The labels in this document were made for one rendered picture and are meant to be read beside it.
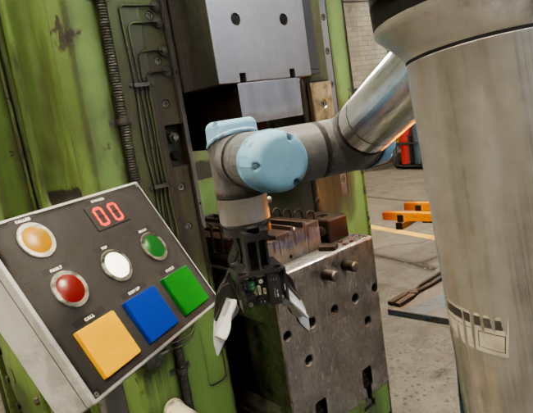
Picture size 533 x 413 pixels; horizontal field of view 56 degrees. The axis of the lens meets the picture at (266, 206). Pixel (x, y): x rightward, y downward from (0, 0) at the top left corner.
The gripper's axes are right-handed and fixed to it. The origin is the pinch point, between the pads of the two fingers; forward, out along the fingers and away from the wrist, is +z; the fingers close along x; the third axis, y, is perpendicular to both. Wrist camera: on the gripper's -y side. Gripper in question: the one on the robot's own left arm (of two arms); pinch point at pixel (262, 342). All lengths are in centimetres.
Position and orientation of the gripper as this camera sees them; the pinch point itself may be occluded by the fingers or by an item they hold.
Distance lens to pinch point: 82.5
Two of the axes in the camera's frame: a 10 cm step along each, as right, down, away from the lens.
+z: 1.5, 9.7, 1.8
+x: 9.5, -1.9, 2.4
